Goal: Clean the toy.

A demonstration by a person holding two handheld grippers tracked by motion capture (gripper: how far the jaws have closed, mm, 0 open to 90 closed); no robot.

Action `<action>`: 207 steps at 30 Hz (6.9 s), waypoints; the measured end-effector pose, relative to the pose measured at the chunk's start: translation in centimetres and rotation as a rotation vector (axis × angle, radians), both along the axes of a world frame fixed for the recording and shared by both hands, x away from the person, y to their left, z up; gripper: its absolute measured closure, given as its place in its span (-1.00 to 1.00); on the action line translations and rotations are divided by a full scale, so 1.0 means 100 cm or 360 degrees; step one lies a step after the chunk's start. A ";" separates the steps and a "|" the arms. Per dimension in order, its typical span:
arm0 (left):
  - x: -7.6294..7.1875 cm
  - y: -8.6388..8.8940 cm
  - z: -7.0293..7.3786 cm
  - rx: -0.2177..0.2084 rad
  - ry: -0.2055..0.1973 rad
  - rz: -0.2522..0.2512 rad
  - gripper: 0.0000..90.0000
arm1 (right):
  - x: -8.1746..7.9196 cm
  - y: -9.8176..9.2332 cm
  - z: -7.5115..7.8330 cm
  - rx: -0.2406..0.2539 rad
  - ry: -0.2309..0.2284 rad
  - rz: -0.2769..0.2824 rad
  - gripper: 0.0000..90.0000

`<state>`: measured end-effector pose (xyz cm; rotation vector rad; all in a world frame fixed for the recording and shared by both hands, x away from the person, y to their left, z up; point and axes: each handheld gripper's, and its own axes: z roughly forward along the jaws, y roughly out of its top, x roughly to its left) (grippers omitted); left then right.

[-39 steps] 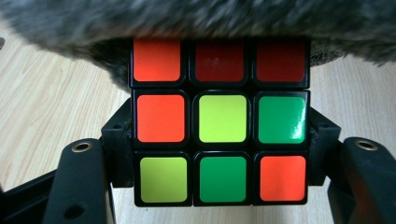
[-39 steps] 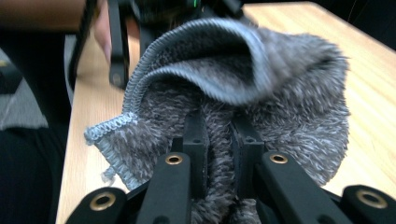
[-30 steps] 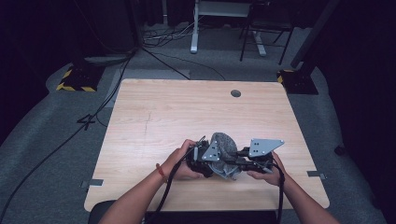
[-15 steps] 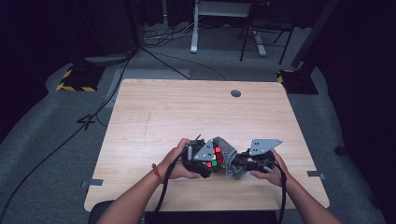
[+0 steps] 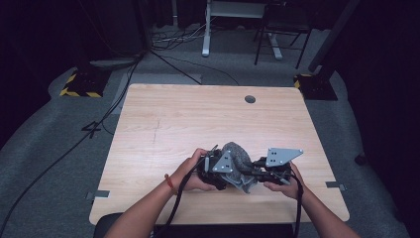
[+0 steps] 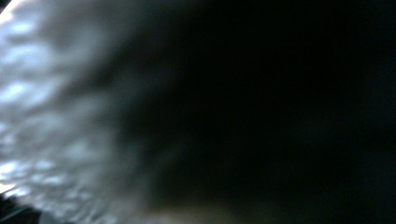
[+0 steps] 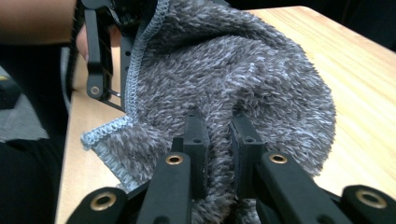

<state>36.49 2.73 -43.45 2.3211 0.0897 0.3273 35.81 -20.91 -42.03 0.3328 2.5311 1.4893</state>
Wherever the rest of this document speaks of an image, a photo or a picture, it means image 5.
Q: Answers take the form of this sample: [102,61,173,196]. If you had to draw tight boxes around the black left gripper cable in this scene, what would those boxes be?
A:
[154,155,208,238]

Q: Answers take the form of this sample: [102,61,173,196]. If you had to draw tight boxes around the person's left hand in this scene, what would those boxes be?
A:
[168,148,217,192]

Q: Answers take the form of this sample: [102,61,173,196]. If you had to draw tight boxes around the black chair seat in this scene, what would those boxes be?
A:
[93,212,124,238]

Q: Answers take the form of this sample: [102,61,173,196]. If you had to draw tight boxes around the red bracelet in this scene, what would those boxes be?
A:
[163,173,178,196]

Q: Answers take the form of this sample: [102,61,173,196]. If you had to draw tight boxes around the bundle of floor cables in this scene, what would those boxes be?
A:
[151,18,216,52]

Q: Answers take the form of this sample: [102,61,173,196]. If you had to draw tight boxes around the grey cloth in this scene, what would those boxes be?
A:
[219,141,260,195]

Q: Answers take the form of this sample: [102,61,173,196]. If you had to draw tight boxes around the white desk frame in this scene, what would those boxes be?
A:
[201,0,284,60]

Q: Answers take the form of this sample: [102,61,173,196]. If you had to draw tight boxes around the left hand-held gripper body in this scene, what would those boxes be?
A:
[196,144,234,191]

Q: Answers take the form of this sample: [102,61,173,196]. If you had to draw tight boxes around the person's right hand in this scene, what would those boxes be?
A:
[262,162,308,200]

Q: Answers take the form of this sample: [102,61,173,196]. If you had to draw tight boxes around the black yellow striped stand base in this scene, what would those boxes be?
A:
[293,72,339,101]
[59,67,112,99]

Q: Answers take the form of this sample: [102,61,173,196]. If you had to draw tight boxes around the black slanted post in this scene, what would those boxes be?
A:
[307,0,362,73]

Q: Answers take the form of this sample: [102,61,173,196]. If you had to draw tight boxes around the grey tape piece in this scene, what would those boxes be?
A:
[324,180,348,192]
[84,189,111,201]

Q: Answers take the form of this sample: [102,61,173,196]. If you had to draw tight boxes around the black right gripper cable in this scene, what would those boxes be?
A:
[291,172,305,238]

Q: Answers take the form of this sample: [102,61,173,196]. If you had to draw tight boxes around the black metal chair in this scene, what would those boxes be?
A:
[253,0,313,70]

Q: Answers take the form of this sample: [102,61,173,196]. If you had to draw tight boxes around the thin black floor cable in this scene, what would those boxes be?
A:
[149,49,241,87]

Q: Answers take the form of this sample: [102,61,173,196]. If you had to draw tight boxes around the person's dark clothing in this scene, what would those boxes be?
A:
[153,223,294,238]

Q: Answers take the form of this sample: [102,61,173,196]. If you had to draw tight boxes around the long black floor cable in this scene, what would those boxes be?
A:
[0,54,144,236]

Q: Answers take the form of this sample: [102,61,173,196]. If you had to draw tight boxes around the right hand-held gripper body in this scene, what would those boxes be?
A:
[261,147,305,186]

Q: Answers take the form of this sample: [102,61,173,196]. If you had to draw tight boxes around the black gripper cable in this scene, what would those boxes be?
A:
[291,172,305,238]
[154,155,208,238]

